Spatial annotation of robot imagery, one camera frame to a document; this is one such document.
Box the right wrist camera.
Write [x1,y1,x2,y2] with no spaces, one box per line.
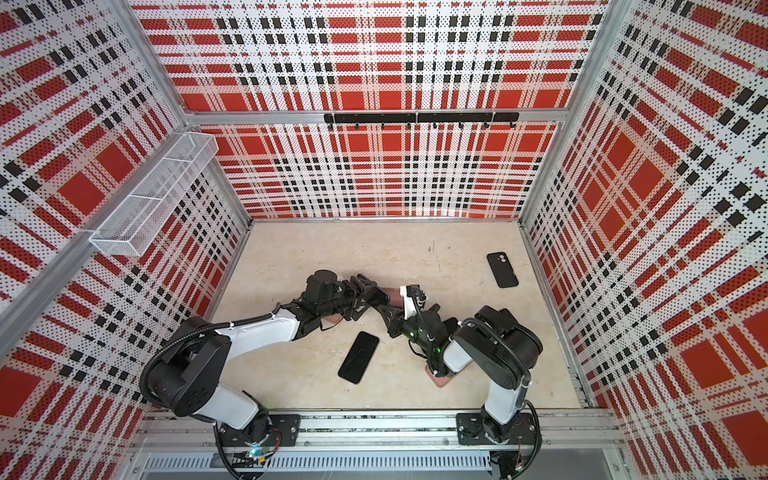
[400,285,419,320]

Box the pink case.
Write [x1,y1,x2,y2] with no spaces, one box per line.
[382,287,404,308]
[320,314,344,331]
[425,364,456,388]

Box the black phone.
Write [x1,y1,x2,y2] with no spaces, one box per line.
[337,332,379,385]

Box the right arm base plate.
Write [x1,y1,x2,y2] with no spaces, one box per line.
[456,411,538,446]

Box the black hook rail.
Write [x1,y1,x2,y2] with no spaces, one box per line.
[324,112,520,128]

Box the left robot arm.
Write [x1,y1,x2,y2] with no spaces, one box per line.
[139,270,403,444]

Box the white wire mesh basket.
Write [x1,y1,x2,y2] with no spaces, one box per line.
[89,132,218,257]

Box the black phone case far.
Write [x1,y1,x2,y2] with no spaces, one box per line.
[486,252,519,289]

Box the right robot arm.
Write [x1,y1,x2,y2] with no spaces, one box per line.
[366,284,543,444]

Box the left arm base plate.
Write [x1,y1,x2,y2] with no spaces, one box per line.
[217,414,301,448]

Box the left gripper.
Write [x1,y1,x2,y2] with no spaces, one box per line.
[319,275,378,321]

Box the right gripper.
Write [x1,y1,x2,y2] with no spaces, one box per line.
[378,304,434,356]

